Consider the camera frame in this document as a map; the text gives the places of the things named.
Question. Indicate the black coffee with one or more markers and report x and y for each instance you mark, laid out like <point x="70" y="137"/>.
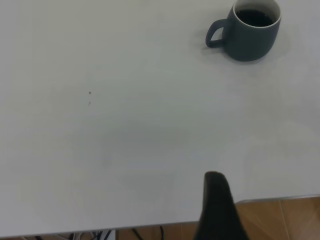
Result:
<point x="255" y="18"/>

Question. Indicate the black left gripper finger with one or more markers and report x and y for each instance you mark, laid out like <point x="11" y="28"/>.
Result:
<point x="217" y="212"/>

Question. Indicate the dark grey ceramic cup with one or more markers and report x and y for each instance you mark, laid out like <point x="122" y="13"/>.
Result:
<point x="250" y="42"/>

